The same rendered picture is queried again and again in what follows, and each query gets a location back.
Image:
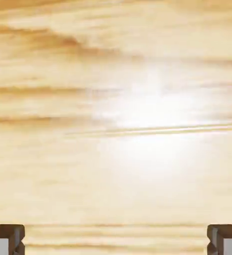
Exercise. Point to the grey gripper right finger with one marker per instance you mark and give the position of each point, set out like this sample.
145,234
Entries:
224,237

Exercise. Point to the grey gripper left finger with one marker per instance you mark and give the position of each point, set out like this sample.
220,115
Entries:
7,237

